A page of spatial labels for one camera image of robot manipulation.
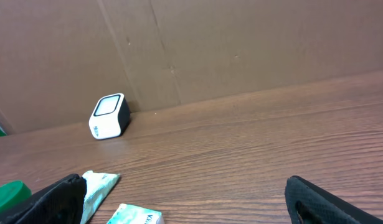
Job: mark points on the teal white snack packet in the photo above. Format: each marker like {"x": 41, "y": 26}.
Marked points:
{"x": 99, "y": 186}

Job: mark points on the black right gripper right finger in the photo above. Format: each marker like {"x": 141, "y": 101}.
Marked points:
{"x": 309, "y": 204}

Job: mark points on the white barcode scanner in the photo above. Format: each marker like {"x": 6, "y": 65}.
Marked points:
{"x": 110, "y": 117}

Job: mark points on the small teal tissue pack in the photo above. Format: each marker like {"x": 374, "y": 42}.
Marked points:
{"x": 131, "y": 214}

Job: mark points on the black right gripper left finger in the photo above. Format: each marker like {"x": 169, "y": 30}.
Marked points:
{"x": 59, "y": 203}

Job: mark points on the green lid clear jar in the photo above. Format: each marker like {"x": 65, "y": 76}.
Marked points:
{"x": 13, "y": 193}

